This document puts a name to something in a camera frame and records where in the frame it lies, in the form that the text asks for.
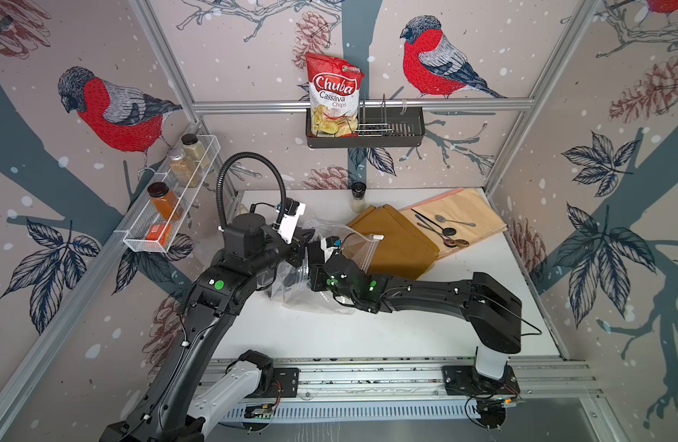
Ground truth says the wooden brown spoon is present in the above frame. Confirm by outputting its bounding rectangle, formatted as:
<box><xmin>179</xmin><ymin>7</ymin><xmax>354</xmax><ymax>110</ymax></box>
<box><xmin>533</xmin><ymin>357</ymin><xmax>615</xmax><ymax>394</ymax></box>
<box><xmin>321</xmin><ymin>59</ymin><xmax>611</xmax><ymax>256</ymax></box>
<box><xmin>438</xmin><ymin>233</ymin><xmax>470</xmax><ymax>249</ymax></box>

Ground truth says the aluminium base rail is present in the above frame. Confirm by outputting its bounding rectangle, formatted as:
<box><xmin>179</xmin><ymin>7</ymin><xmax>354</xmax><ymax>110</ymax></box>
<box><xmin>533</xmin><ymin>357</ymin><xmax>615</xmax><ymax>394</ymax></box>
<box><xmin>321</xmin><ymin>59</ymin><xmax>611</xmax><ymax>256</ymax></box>
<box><xmin>142</xmin><ymin>358</ymin><xmax>600</xmax><ymax>404</ymax></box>

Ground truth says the black spoon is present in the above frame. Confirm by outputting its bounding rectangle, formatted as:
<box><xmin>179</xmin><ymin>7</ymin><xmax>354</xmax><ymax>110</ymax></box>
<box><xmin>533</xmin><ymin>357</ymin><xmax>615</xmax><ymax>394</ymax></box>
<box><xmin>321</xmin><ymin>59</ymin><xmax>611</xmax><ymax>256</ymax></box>
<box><xmin>412</xmin><ymin>209</ymin><xmax>457</xmax><ymax>237</ymax></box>

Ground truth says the black wire wall basket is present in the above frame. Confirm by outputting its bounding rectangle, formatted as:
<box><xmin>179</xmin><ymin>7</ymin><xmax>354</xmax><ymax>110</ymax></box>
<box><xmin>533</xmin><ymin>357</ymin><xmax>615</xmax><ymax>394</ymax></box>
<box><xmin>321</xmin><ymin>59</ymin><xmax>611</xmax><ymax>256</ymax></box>
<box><xmin>305</xmin><ymin>103</ymin><xmax>425</xmax><ymax>149</ymax></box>

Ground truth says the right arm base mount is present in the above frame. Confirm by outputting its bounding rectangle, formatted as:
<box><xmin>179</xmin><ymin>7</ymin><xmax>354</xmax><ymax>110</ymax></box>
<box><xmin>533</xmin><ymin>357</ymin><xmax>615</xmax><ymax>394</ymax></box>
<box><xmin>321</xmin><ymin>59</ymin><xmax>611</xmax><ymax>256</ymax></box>
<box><xmin>441</xmin><ymin>365</ymin><xmax>520</xmax><ymax>397</ymax></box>

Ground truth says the red cassava chips bag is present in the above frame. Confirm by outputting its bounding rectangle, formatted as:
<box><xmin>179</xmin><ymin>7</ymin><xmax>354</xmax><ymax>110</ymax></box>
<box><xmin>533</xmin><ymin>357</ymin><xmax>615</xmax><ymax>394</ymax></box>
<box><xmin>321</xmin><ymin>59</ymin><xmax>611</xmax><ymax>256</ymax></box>
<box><xmin>306</xmin><ymin>53</ymin><xmax>364</xmax><ymax>137</ymax></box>

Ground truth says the tan spice jar silver lid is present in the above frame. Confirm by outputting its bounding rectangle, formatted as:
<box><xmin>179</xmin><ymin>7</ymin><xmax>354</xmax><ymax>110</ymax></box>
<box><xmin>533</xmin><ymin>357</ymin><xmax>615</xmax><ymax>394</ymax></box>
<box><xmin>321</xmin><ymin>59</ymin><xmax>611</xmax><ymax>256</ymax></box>
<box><xmin>168</xmin><ymin>147</ymin><xmax>201</xmax><ymax>188</ymax></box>

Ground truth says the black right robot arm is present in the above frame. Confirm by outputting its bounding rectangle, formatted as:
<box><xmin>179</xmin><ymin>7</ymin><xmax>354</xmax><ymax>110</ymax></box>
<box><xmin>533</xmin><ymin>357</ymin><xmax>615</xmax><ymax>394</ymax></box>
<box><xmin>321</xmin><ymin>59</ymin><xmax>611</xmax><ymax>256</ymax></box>
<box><xmin>308</xmin><ymin>241</ymin><xmax>522</xmax><ymax>383</ymax></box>

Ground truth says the small orange box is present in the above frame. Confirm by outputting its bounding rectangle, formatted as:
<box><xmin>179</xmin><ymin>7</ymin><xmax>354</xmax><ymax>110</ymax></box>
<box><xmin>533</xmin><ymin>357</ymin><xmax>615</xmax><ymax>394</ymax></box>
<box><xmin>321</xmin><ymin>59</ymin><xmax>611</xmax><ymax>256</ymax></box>
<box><xmin>145</xmin><ymin>223</ymin><xmax>173</xmax><ymax>247</ymax></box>

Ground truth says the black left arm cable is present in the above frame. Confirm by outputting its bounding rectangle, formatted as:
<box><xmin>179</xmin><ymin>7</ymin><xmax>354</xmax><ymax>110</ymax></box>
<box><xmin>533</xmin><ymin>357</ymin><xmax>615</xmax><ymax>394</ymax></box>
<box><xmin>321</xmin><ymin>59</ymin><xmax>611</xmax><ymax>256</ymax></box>
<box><xmin>215</xmin><ymin>151</ymin><xmax>288</xmax><ymax>230</ymax></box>

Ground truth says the light spice jar black lid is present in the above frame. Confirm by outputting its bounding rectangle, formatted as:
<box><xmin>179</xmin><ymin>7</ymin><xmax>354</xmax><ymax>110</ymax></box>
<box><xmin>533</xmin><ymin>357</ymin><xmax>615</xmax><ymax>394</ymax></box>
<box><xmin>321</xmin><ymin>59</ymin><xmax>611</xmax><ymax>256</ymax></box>
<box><xmin>182</xmin><ymin>134</ymin><xmax>210</xmax><ymax>169</ymax></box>

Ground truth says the clear acrylic spice shelf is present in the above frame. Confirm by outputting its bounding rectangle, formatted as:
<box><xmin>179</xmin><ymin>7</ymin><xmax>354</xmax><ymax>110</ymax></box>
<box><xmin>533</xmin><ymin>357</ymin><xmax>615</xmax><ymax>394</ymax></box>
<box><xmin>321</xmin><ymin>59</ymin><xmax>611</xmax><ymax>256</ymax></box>
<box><xmin>123</xmin><ymin>134</ymin><xmax>220</xmax><ymax>254</ymax></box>

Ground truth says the metal spoon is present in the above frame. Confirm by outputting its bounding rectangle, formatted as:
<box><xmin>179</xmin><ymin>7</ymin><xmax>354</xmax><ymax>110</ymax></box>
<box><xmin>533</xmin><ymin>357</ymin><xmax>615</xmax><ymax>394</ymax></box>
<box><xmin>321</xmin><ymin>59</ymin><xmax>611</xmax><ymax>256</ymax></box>
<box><xmin>435</xmin><ymin>215</ymin><xmax>477</xmax><ymax>228</ymax></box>

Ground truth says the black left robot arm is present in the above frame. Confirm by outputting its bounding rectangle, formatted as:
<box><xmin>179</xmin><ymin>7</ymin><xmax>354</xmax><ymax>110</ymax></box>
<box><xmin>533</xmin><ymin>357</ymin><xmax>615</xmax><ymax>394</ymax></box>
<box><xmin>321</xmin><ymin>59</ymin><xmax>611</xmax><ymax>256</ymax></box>
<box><xmin>101</xmin><ymin>213</ymin><xmax>314</xmax><ymax>441</ymax></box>

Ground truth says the orange spice jar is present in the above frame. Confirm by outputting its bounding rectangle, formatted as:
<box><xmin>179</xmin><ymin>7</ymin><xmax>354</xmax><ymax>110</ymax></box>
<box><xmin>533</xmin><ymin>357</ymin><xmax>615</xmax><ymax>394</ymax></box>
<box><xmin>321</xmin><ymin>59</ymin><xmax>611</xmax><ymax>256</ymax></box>
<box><xmin>147</xmin><ymin>182</ymin><xmax>183</xmax><ymax>221</ymax></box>

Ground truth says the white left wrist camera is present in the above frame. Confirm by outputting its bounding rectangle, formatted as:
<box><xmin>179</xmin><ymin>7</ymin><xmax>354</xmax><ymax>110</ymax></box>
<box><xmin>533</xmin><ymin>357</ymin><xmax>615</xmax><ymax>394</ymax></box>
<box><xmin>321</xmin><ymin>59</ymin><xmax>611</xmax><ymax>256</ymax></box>
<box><xmin>278</xmin><ymin>198</ymin><xmax>307</xmax><ymax>244</ymax></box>

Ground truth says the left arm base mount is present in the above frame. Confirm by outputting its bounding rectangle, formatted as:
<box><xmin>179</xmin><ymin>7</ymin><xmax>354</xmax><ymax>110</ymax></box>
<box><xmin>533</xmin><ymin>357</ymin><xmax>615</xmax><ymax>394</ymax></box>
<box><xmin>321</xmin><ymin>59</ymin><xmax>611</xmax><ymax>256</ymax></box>
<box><xmin>248</xmin><ymin>368</ymin><xmax>300</xmax><ymax>399</ymax></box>

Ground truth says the beige cloth placemat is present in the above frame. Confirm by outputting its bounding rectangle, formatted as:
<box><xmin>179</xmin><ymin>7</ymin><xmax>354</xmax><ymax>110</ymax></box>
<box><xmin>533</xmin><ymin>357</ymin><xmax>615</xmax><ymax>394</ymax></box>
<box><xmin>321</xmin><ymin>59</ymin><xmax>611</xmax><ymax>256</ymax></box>
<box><xmin>400</xmin><ymin>188</ymin><xmax>506</xmax><ymax>259</ymax></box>

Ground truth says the black lid pepper grinder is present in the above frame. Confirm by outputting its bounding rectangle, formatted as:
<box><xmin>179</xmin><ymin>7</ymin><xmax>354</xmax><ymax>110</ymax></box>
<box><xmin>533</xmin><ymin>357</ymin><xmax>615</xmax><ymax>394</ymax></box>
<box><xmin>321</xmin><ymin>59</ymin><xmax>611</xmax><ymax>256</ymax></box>
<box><xmin>351</xmin><ymin>182</ymin><xmax>366</xmax><ymax>214</ymax></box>

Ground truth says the clear plastic vacuum bag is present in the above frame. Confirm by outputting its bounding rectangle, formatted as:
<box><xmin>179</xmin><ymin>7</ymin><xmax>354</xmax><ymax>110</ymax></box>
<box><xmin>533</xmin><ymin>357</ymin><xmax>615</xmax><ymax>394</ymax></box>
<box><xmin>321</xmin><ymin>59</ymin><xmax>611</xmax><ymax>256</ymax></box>
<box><xmin>264</xmin><ymin>215</ymin><xmax>384</xmax><ymax>315</ymax></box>

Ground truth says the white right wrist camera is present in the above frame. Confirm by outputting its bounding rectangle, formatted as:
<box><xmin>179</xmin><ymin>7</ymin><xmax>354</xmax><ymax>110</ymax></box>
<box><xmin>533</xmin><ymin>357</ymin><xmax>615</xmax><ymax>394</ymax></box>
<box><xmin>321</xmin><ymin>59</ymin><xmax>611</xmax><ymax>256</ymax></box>
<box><xmin>320</xmin><ymin>236</ymin><xmax>341</xmax><ymax>261</ymax></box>

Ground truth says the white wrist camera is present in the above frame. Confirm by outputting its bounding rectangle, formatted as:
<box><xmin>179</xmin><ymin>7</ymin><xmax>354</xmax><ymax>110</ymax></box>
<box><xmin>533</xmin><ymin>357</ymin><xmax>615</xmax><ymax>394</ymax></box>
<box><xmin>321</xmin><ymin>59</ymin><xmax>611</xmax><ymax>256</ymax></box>
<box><xmin>278</xmin><ymin>198</ymin><xmax>307</xmax><ymax>244</ymax></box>
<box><xmin>320</xmin><ymin>236</ymin><xmax>341</xmax><ymax>261</ymax></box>

